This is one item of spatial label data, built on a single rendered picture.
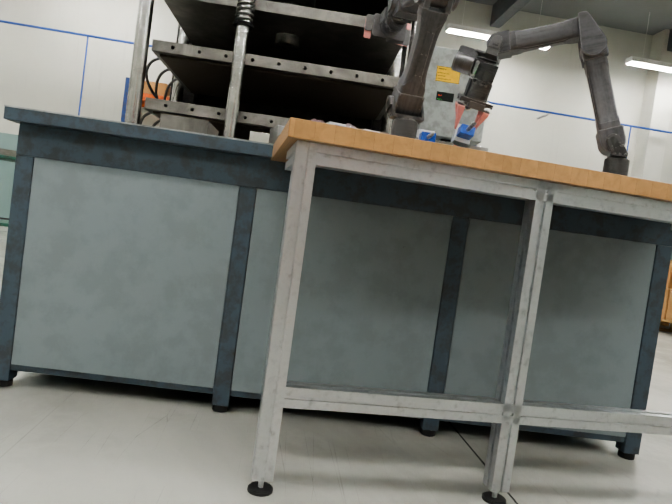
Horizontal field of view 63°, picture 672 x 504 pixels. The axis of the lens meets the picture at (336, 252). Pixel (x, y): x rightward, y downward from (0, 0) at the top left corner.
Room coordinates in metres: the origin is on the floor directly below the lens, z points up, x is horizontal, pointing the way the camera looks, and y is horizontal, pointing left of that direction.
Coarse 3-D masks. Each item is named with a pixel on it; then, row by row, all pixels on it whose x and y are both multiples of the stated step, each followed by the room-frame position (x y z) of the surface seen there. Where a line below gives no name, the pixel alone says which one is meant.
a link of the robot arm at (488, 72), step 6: (480, 60) 1.61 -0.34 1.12; (486, 60) 1.61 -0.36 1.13; (474, 66) 1.62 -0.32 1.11; (480, 66) 1.61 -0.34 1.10; (486, 66) 1.59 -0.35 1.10; (492, 66) 1.59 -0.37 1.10; (474, 72) 1.65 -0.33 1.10; (480, 72) 1.61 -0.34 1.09; (486, 72) 1.60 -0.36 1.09; (492, 72) 1.60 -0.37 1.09; (480, 78) 1.61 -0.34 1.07; (486, 78) 1.60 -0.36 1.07; (492, 78) 1.61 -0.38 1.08
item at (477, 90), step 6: (474, 78) 1.65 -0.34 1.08; (474, 84) 1.62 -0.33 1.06; (480, 84) 1.61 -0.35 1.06; (486, 84) 1.61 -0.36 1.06; (474, 90) 1.62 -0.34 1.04; (480, 90) 1.62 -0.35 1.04; (486, 90) 1.62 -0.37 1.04; (462, 96) 1.62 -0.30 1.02; (468, 96) 1.64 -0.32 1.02; (474, 96) 1.63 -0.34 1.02; (480, 96) 1.62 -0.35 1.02; (486, 96) 1.63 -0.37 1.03; (480, 102) 1.62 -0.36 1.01; (486, 102) 1.66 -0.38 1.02; (492, 108) 1.63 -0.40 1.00
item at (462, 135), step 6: (462, 126) 1.63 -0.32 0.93; (468, 126) 1.61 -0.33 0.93; (456, 132) 1.67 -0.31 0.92; (462, 132) 1.63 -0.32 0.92; (468, 132) 1.63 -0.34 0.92; (474, 132) 1.63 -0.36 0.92; (456, 138) 1.67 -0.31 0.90; (462, 138) 1.67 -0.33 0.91; (468, 138) 1.66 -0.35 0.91; (456, 144) 1.69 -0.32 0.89; (462, 144) 1.68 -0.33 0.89; (468, 144) 1.67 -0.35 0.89
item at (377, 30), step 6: (378, 18) 1.66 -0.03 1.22; (378, 24) 1.66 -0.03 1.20; (384, 24) 1.62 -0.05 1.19; (372, 30) 1.66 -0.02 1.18; (378, 30) 1.66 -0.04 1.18; (384, 30) 1.64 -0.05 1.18; (390, 30) 1.62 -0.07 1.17; (402, 30) 1.67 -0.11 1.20; (372, 36) 1.67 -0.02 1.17; (378, 36) 1.66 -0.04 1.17; (384, 36) 1.66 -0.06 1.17; (390, 36) 1.66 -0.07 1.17; (396, 36) 1.67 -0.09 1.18; (402, 36) 1.67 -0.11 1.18
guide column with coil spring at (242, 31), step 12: (240, 0) 2.39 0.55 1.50; (252, 0) 2.40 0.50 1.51; (240, 24) 2.38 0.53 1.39; (240, 36) 2.38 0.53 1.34; (240, 48) 2.38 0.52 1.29; (240, 60) 2.38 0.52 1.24; (240, 72) 2.39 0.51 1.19; (240, 84) 2.39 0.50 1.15; (228, 96) 2.39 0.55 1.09; (240, 96) 2.40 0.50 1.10; (228, 108) 2.38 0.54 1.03; (228, 120) 2.38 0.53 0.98; (228, 132) 2.38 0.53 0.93
